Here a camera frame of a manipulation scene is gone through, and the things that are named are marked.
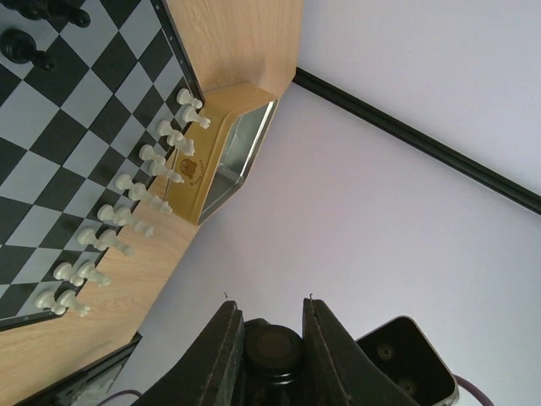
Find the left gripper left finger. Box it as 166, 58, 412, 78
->
134, 300, 244, 406

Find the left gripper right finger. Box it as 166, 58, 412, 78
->
303, 298, 416, 406

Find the black chess piece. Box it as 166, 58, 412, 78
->
243, 318, 304, 385
11, 0, 91, 28
1, 29, 57, 72

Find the white chess piece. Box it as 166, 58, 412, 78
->
77, 261, 111, 287
113, 206, 154, 238
77, 228, 107, 251
128, 183, 172, 214
181, 104, 210, 129
176, 88, 203, 110
115, 173, 135, 195
157, 120, 183, 145
139, 144, 166, 165
52, 262, 85, 287
98, 229, 134, 256
167, 129, 195, 156
34, 290, 66, 315
97, 205, 126, 226
150, 161, 184, 184
58, 289, 90, 317

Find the black silver chess board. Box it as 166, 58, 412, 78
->
1, 1, 201, 330

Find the gold silver empty tin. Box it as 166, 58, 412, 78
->
166, 82, 279, 226

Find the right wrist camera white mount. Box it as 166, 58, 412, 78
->
357, 315, 459, 405

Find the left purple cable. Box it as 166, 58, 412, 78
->
99, 388, 143, 406

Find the purple cable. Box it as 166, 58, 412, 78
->
99, 388, 143, 406
451, 374, 498, 406

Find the black aluminium frame rail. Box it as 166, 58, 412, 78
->
17, 332, 142, 405

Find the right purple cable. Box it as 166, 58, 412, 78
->
451, 374, 498, 406

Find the black corner frame post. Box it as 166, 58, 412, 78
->
292, 68, 540, 214

